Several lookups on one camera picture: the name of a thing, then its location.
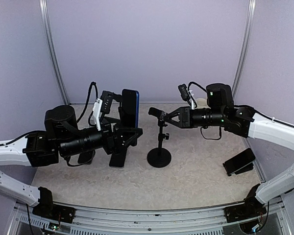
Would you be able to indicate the black round stand base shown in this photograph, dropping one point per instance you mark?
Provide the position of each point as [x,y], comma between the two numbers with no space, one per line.
[105,120]

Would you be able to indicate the black phone with silver back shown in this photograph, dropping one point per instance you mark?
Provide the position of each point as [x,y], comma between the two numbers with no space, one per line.
[118,159]

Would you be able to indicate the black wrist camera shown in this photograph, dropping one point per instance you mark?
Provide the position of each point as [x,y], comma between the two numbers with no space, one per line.
[106,104]
[184,92]

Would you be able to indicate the black folding phone stand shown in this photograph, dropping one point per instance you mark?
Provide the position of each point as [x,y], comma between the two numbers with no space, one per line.
[247,168]

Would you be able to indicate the white ceramic mug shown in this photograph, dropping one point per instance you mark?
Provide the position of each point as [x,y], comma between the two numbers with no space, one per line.
[201,103]

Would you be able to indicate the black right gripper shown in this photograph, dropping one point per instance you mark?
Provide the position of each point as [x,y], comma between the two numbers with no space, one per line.
[185,118]

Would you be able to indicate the right aluminium frame post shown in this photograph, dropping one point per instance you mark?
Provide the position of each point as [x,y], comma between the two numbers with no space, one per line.
[244,48]

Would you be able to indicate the blue phone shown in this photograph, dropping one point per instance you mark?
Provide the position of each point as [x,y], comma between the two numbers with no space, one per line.
[130,108]

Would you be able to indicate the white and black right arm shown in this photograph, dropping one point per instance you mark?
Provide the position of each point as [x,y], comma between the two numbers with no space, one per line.
[244,121]

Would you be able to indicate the black front stand with pole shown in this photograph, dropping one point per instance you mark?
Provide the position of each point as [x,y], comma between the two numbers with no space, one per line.
[159,157]

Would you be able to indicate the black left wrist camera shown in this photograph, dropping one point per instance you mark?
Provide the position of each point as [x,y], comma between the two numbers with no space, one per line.
[106,104]

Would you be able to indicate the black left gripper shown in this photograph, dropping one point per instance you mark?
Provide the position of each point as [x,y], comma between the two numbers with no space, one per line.
[116,145]

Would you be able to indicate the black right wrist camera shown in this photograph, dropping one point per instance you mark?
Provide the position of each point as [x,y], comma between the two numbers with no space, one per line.
[184,92]

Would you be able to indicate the aluminium front rail base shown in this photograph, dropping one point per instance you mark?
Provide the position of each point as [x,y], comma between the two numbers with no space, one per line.
[98,221]

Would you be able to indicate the aluminium frame post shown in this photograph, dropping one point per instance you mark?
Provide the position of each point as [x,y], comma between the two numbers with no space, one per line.
[244,48]
[52,52]

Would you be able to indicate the left aluminium frame post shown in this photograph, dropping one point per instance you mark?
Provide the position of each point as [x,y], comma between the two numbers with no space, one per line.
[52,52]

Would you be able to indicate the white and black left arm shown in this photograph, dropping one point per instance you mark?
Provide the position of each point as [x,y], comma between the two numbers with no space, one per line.
[61,139]

